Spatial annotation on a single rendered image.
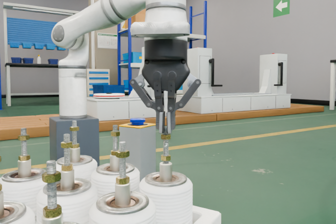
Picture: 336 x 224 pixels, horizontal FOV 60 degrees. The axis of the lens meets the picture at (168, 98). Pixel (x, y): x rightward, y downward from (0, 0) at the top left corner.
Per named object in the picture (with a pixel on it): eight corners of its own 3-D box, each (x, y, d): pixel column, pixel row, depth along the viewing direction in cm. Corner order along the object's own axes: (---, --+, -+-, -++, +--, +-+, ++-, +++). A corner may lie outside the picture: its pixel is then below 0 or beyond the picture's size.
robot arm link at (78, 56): (72, 26, 107) (73, 73, 108) (51, 21, 98) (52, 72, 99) (91, 23, 102) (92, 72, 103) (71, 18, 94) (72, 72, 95)
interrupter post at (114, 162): (108, 169, 59) (108, 153, 59) (120, 168, 60) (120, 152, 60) (110, 173, 57) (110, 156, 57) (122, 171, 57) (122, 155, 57)
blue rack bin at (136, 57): (122, 64, 598) (122, 54, 597) (139, 64, 618) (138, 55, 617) (132, 63, 556) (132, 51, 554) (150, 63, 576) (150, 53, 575)
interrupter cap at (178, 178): (195, 180, 52) (195, 177, 52) (166, 192, 47) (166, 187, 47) (165, 171, 58) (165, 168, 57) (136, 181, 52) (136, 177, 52)
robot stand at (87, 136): (50, 198, 106) (48, 116, 105) (88, 191, 113) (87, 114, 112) (58, 213, 94) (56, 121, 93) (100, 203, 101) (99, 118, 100)
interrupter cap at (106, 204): (159, 206, 42) (159, 201, 41) (112, 222, 37) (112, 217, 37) (131, 191, 47) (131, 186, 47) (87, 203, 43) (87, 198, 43)
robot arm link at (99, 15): (104, -13, 85) (124, -4, 94) (45, 26, 98) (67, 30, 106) (113, 16, 84) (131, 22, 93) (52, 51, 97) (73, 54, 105)
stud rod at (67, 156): (63, 179, 48) (62, 134, 47) (66, 177, 49) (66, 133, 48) (68, 180, 47) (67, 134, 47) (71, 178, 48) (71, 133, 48)
